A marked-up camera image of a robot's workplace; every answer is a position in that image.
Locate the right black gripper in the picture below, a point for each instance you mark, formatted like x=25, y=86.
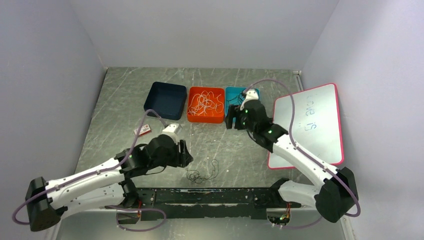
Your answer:
x=234, y=112

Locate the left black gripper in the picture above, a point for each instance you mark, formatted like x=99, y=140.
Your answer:
x=184, y=157

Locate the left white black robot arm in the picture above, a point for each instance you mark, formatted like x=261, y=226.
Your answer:
x=110, y=183

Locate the teal square bin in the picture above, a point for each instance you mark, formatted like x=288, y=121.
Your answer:
x=233, y=96

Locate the orange square bin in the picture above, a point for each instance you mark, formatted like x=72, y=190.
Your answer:
x=206, y=105

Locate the red white small box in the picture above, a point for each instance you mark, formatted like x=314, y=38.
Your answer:
x=145, y=129

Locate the dark navy square bin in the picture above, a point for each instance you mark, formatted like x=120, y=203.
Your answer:
x=167, y=100

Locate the pink framed whiteboard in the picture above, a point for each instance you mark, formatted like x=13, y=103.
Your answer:
x=316, y=118

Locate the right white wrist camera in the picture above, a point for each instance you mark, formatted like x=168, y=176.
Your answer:
x=249, y=95

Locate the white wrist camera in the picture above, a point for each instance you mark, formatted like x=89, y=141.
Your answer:
x=249, y=95
x=172, y=129

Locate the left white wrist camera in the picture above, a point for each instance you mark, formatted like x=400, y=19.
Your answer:
x=172, y=129

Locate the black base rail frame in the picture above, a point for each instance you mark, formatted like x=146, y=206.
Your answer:
x=196, y=203

